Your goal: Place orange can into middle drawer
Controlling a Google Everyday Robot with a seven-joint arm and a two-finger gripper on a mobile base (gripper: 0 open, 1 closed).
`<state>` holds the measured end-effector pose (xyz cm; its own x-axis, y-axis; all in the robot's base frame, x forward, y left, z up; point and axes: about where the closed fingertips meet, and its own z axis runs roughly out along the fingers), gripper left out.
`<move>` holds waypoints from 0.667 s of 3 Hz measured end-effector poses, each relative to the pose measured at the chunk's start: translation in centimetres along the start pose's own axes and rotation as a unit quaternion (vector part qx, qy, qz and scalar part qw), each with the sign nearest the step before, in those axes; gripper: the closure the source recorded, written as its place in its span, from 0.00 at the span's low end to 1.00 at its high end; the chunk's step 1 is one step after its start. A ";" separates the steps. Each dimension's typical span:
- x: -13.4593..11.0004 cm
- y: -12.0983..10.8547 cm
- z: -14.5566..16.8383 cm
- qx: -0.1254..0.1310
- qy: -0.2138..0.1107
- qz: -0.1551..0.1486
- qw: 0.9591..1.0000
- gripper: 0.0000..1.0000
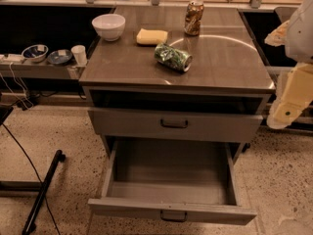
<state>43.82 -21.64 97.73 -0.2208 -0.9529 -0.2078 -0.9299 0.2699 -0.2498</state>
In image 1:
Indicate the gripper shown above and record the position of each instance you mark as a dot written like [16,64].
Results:
[300,36]

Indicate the grey side shelf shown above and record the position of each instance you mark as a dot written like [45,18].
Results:
[40,70]

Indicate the open lower drawer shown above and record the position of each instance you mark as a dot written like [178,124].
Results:
[172,180]

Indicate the yellow sponge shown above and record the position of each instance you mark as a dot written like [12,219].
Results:
[151,37]

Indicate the dark blue bowl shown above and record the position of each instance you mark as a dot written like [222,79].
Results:
[59,57]

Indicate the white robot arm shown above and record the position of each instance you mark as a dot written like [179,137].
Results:
[296,34]

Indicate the small white cup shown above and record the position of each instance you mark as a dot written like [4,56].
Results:
[79,54]

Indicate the black stand leg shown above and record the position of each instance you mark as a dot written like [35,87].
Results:
[40,188]

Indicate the grey drawer cabinet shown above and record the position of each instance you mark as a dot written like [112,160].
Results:
[226,75]

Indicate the white bowl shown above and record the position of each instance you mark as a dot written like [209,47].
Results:
[109,26]

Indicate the crushed orange soda can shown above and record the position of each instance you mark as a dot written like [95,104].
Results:
[193,17]

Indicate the grey bowl with blue inside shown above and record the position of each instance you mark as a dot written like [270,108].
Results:
[35,53]

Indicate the crushed green soda can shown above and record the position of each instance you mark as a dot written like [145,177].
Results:
[173,58]

